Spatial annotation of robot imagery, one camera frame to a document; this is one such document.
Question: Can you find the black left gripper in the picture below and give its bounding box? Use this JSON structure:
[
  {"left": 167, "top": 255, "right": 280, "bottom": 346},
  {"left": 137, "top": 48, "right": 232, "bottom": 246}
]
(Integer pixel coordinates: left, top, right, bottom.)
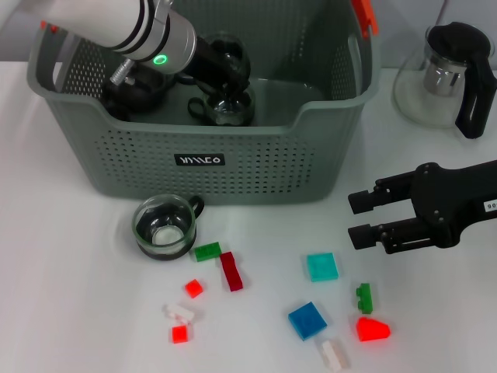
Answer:
[{"left": 170, "top": 34, "right": 249, "bottom": 98}]

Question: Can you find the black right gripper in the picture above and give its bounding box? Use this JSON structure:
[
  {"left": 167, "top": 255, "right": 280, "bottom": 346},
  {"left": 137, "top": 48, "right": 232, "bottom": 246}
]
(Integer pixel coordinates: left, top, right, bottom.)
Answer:
[{"left": 347, "top": 159, "right": 497, "bottom": 256}]

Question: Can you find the glass teacup with black sleeve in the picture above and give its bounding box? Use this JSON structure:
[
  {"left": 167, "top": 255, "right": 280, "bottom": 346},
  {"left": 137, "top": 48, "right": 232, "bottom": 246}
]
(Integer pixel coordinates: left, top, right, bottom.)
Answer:
[
  {"left": 188, "top": 85, "right": 258, "bottom": 127},
  {"left": 131, "top": 193, "right": 206, "bottom": 262},
  {"left": 201, "top": 33, "right": 252, "bottom": 102}
]

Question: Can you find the teal flat square block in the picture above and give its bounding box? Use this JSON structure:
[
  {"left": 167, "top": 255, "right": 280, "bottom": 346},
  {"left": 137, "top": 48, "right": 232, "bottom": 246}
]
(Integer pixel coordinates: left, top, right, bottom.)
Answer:
[{"left": 306, "top": 252, "right": 341, "bottom": 283}]

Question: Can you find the green stepped building block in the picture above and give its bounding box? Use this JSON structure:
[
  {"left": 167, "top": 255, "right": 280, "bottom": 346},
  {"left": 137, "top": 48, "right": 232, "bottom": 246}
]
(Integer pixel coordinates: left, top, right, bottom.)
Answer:
[{"left": 356, "top": 282, "right": 374, "bottom": 315}]

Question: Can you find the red rounded building block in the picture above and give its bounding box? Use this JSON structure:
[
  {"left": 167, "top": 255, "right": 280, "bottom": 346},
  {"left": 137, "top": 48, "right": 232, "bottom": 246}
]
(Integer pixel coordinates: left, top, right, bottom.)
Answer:
[{"left": 356, "top": 316, "right": 392, "bottom": 343}]

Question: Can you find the grey perforated storage bin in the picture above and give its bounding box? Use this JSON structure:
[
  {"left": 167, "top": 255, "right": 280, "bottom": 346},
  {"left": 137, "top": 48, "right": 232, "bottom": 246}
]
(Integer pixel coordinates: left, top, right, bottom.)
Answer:
[{"left": 26, "top": 0, "right": 384, "bottom": 207}]

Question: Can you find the blue flat square block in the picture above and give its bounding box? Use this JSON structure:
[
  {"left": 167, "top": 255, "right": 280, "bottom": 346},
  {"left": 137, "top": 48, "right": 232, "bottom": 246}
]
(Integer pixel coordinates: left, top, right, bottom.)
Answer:
[{"left": 287, "top": 301, "right": 328, "bottom": 342}]

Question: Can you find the clear pinkish long block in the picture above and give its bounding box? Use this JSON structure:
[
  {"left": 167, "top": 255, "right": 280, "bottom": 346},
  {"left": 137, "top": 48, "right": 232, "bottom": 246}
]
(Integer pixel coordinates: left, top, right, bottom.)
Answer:
[{"left": 318, "top": 336, "right": 349, "bottom": 369}]

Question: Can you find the dark red long block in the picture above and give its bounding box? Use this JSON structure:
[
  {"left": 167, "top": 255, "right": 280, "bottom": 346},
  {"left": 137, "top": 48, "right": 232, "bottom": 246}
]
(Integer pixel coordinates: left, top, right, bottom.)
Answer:
[{"left": 219, "top": 251, "right": 245, "bottom": 293}]

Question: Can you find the green rectangular building block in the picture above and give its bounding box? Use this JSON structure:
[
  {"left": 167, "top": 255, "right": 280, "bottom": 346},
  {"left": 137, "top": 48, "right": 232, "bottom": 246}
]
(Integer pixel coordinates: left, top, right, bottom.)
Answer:
[{"left": 193, "top": 241, "right": 223, "bottom": 263}]

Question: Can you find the small red sloped block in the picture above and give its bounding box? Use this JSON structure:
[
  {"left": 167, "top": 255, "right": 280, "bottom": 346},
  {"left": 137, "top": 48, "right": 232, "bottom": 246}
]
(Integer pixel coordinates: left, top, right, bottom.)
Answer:
[{"left": 183, "top": 278, "right": 205, "bottom": 299}]

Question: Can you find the white long building block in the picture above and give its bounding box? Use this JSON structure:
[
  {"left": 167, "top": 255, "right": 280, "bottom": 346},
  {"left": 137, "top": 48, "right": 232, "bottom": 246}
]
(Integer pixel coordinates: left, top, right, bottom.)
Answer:
[{"left": 162, "top": 303, "right": 195, "bottom": 323}]

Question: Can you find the black clay teapot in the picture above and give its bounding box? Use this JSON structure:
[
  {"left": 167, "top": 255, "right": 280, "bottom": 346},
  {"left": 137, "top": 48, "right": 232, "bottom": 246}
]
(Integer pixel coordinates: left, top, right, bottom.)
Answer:
[{"left": 101, "top": 69, "right": 172, "bottom": 116}]

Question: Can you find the small black clay cup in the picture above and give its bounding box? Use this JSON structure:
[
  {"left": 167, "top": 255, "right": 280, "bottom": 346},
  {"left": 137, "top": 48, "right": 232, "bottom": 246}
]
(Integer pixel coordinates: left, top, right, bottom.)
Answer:
[{"left": 105, "top": 103, "right": 133, "bottom": 122}]

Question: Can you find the steel infuser insert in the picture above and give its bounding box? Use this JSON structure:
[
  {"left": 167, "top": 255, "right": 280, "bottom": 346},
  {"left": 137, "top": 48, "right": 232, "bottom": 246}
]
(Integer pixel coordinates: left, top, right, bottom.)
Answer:
[{"left": 422, "top": 58, "right": 467, "bottom": 98}]

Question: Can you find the left arm cable with plug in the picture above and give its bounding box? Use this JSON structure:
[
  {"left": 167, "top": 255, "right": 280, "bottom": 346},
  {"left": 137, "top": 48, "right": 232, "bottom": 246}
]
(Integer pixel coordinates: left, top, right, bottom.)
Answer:
[{"left": 109, "top": 58, "right": 135, "bottom": 85}]

